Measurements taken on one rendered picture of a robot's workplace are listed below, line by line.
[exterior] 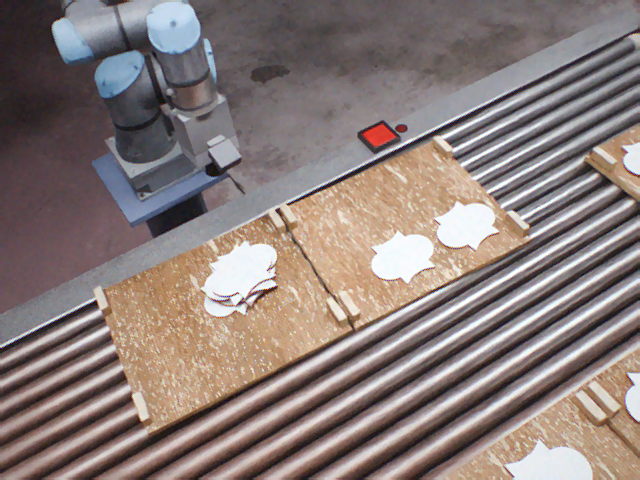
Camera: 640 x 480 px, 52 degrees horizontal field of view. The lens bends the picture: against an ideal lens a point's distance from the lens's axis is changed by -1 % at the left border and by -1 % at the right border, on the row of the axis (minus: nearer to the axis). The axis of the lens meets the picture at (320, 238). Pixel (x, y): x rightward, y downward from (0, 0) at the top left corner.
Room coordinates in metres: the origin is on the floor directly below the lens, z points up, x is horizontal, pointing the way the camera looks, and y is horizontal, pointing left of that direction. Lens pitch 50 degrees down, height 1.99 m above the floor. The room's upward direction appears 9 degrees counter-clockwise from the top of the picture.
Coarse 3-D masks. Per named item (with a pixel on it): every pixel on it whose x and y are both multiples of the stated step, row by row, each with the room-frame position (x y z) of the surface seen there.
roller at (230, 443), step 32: (608, 224) 0.81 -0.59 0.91; (544, 256) 0.76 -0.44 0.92; (480, 288) 0.70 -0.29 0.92; (512, 288) 0.71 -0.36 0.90; (448, 320) 0.65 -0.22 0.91; (384, 352) 0.60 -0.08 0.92; (320, 384) 0.56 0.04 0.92; (352, 384) 0.56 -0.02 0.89; (256, 416) 0.51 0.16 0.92; (288, 416) 0.51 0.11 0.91; (224, 448) 0.47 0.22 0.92
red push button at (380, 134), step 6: (378, 126) 1.20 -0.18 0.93; (384, 126) 1.20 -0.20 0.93; (366, 132) 1.19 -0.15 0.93; (372, 132) 1.19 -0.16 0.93; (378, 132) 1.18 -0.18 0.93; (384, 132) 1.18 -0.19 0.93; (390, 132) 1.18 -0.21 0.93; (372, 138) 1.17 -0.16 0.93; (378, 138) 1.16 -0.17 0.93; (384, 138) 1.16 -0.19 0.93; (390, 138) 1.16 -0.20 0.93; (378, 144) 1.14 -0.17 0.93
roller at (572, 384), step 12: (636, 336) 0.55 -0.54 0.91; (624, 348) 0.53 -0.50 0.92; (636, 348) 0.52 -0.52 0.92; (600, 360) 0.52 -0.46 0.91; (612, 360) 0.51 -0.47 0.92; (588, 372) 0.50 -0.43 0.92; (600, 372) 0.49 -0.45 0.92; (564, 384) 0.48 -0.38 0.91; (576, 384) 0.48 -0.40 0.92; (552, 396) 0.46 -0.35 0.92; (564, 396) 0.46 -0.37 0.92; (528, 408) 0.45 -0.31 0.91; (540, 408) 0.44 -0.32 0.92; (516, 420) 0.43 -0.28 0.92; (528, 420) 0.43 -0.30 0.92; (492, 432) 0.42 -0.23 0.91; (504, 432) 0.41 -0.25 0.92; (480, 444) 0.40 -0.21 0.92; (492, 444) 0.40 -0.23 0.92; (456, 456) 0.39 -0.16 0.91; (468, 456) 0.38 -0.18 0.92; (444, 468) 0.37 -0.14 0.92; (456, 468) 0.37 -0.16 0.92
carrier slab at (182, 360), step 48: (240, 240) 0.91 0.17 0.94; (288, 240) 0.89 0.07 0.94; (144, 288) 0.82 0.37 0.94; (192, 288) 0.80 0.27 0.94; (288, 288) 0.77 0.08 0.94; (144, 336) 0.71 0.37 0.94; (192, 336) 0.69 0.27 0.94; (240, 336) 0.67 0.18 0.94; (288, 336) 0.66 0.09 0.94; (336, 336) 0.64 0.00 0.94; (144, 384) 0.60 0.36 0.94; (192, 384) 0.59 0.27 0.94; (240, 384) 0.57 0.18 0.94
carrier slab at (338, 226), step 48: (432, 144) 1.10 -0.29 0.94; (336, 192) 1.00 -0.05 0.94; (384, 192) 0.98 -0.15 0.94; (432, 192) 0.96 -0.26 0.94; (480, 192) 0.94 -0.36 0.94; (336, 240) 0.87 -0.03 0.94; (384, 240) 0.85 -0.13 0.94; (432, 240) 0.83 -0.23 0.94; (528, 240) 0.79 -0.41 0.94; (336, 288) 0.75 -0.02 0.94; (384, 288) 0.73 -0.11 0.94; (432, 288) 0.71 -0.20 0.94
